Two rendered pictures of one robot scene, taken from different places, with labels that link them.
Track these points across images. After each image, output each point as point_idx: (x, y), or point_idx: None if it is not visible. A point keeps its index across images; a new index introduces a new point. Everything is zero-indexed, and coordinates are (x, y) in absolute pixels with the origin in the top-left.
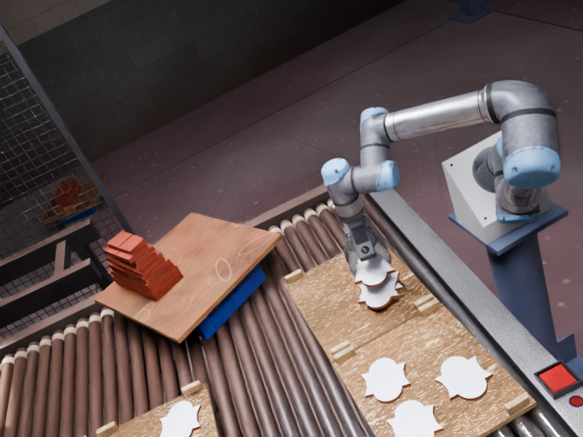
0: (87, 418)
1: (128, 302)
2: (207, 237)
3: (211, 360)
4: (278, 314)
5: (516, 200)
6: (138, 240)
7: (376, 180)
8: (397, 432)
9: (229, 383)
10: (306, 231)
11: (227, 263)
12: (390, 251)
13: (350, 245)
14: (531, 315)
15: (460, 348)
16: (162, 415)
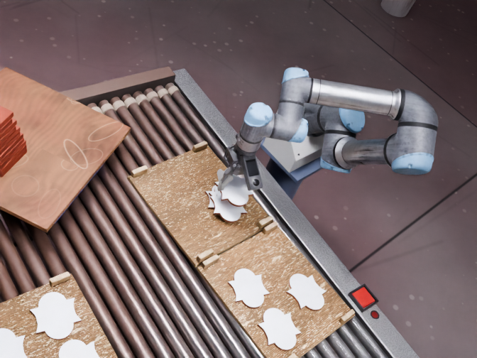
0: None
1: None
2: (40, 107)
3: (65, 247)
4: (126, 207)
5: (355, 163)
6: (4, 113)
7: (294, 135)
8: (269, 334)
9: None
10: (133, 121)
11: (78, 147)
12: (223, 164)
13: (234, 171)
14: None
15: (297, 266)
16: (29, 305)
